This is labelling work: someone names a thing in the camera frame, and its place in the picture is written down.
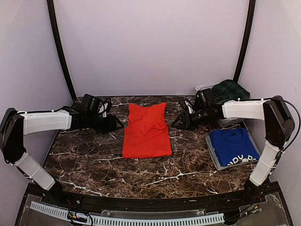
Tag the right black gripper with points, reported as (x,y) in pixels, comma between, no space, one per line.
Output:
(185,118)

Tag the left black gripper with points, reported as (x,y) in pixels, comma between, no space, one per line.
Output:
(111,124)

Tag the red t-shirt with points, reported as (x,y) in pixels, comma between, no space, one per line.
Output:
(146,135)

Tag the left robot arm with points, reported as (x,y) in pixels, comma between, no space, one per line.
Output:
(16,125)

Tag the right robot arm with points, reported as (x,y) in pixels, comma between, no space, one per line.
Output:
(279,127)

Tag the white laundry basket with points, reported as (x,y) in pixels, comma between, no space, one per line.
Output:
(203,87)

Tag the grey folded garment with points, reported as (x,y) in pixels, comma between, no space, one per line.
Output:
(217,162)

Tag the blue printed t-shirt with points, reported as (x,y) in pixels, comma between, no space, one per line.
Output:
(235,148)

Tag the dark green plaid garment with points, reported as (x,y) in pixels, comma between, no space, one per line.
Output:
(229,90)

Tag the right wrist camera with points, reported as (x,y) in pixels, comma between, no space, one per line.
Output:
(204,96)

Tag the black front rail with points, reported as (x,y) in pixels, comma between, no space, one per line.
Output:
(220,202)

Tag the white slotted cable duct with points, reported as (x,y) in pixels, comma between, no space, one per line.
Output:
(98,220)

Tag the left black frame post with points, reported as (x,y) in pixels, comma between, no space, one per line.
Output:
(59,48)

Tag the black frame post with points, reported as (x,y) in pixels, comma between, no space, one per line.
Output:
(245,40)
(59,48)

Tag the right black frame post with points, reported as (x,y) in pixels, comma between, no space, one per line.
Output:
(245,40)

